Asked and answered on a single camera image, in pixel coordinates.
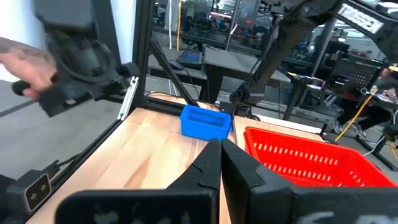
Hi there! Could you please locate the blue plastic basket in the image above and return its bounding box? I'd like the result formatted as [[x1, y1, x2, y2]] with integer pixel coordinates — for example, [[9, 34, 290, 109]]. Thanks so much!
[[179, 104, 233, 141]]

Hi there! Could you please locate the black desk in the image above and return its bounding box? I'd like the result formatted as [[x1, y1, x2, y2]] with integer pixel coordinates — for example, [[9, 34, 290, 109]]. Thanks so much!
[[281, 70, 398, 172]]

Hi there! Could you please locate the yellow hanging cable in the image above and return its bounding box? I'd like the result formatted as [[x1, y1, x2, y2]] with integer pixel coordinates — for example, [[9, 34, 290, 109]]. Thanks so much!
[[175, 0, 183, 52]]

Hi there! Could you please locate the white hanging cable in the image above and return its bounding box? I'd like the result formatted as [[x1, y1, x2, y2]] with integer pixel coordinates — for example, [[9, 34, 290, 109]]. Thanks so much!
[[168, 0, 173, 50]]

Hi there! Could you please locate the silver metal bracket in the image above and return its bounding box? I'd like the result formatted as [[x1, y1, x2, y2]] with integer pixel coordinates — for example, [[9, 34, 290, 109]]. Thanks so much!
[[116, 76, 140, 121]]

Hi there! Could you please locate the person's hand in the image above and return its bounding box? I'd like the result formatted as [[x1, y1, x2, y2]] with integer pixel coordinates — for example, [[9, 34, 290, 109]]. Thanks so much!
[[0, 51, 58, 99]]

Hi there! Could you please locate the person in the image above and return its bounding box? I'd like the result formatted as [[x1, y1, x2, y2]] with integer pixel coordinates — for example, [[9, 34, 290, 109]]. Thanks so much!
[[334, 67, 398, 139]]

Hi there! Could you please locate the person's forearm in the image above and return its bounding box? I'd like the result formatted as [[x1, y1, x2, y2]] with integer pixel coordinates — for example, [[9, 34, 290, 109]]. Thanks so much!
[[0, 36, 53, 63]]

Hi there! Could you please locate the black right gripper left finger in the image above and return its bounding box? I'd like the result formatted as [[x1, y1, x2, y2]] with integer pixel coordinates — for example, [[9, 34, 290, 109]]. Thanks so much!
[[55, 138, 222, 224]]

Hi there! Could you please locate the black metal table frame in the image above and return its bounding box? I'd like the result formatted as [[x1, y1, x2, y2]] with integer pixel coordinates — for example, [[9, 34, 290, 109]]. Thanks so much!
[[46, 0, 224, 200]]

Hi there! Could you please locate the backlit computer keyboard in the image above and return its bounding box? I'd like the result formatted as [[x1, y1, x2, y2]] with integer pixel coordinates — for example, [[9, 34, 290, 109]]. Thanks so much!
[[175, 49, 205, 68]]

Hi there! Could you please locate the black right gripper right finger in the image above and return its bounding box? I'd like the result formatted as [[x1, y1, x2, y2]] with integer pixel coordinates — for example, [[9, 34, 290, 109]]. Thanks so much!
[[221, 138, 398, 224]]

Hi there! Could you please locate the black perforated panel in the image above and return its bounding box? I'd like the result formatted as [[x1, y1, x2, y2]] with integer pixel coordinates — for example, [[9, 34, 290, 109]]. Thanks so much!
[[326, 58, 382, 94]]

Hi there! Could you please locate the grey desk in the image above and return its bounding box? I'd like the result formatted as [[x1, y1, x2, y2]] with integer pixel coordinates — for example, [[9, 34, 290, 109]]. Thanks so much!
[[147, 46, 292, 102]]

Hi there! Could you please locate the grey table-level camera box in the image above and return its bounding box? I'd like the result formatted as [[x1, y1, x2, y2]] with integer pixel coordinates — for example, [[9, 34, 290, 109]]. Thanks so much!
[[5, 169, 53, 215]]

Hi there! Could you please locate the red plastic basket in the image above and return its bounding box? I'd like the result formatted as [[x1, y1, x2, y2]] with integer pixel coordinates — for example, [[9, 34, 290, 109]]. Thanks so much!
[[243, 126, 397, 188]]

